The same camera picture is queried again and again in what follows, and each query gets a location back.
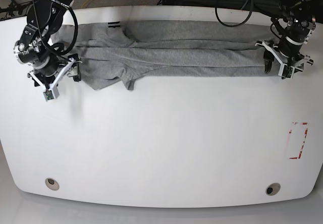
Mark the grey T-shirt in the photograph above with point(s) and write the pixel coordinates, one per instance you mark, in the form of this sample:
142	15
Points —
136	49

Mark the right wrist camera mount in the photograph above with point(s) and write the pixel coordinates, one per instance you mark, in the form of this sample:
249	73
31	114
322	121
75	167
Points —
50	90

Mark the right table cable grommet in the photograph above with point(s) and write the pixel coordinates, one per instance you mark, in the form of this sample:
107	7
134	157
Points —
273	189

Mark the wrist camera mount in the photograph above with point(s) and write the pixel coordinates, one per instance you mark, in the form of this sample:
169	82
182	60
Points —
50	90
288	66

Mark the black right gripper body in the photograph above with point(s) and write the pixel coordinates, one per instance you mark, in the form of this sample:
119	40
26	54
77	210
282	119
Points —
46	71

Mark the table cable grommet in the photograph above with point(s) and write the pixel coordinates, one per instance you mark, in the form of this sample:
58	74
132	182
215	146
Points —
273	189
52	184

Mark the red tape rectangle marking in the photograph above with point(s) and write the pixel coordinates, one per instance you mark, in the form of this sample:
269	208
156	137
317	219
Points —
296	139

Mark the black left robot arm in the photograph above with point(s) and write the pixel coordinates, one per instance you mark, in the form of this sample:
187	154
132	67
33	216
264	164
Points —
295	25

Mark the left table cable grommet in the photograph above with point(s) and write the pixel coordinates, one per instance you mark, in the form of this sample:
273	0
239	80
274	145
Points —
52	184

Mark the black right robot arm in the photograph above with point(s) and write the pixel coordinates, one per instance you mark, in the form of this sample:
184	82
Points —
44	19

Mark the black tripod stand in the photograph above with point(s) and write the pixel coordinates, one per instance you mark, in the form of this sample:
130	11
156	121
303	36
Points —
15	10

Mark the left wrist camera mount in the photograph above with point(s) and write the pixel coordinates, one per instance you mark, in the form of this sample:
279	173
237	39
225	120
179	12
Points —
288	66

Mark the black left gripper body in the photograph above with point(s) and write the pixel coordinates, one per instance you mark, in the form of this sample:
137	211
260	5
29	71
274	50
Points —
290	47

